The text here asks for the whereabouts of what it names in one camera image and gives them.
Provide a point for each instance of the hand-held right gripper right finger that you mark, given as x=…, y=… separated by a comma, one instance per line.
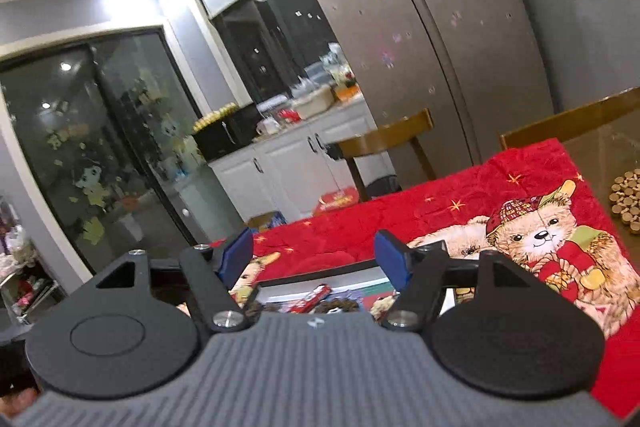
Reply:
x=392, y=264

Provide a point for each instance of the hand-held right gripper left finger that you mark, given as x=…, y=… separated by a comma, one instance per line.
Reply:
x=237, y=257

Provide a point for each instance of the shallow black box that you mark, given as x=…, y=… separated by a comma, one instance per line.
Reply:
x=345, y=282

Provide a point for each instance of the brown scrunchie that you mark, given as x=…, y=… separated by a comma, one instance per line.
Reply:
x=340, y=306

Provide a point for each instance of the red snack bar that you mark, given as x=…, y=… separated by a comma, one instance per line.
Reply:
x=312, y=297

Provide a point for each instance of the blue cardboard box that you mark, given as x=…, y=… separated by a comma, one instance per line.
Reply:
x=267, y=222

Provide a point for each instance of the red gift box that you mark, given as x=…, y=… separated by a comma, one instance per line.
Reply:
x=335, y=202

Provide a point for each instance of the red printed blanket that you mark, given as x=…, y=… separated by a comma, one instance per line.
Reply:
x=450, y=197

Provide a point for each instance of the white kitchen cabinet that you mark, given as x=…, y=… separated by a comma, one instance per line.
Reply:
x=290, y=157

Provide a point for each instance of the black microwave oven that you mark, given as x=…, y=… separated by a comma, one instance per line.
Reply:
x=225, y=137

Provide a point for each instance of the wooden chair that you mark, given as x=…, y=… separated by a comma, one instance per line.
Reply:
x=575, y=122
x=385, y=137

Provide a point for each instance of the white cup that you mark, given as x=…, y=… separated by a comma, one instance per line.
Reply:
x=267, y=128

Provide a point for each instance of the yellow decorated tray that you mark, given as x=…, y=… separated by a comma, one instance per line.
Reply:
x=212, y=116

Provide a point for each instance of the small red item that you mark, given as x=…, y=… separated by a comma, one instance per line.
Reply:
x=289, y=116

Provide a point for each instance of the beige plastic basin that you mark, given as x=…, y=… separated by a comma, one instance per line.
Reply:
x=312, y=103

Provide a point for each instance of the orange box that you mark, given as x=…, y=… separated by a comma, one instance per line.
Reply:
x=347, y=93

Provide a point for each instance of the white green printed bag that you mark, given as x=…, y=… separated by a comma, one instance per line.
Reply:
x=342, y=67

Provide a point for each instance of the glass door with stickers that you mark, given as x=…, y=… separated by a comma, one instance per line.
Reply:
x=75, y=132

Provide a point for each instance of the metal storage rack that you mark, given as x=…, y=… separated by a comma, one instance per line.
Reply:
x=30, y=287

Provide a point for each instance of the dark window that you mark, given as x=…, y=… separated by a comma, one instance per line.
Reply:
x=260, y=47

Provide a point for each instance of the silver refrigerator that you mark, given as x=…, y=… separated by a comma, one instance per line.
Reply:
x=425, y=32

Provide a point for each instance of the wooden bead trivet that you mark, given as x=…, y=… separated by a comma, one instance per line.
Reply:
x=625, y=202

